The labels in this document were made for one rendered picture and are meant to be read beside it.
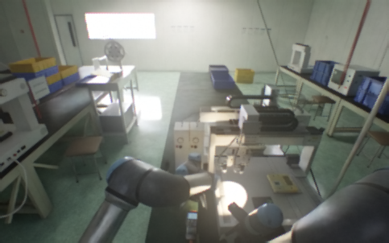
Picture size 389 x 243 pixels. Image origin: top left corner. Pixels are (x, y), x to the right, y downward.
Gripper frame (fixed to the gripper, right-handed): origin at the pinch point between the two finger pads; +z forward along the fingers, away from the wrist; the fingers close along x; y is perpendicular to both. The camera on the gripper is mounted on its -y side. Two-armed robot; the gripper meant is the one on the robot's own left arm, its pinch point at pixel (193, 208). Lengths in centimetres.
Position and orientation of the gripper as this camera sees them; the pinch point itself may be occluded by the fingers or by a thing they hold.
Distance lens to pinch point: 127.3
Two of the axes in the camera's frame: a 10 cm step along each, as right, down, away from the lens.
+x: 10.0, 0.4, -0.4
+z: -0.3, 9.8, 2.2
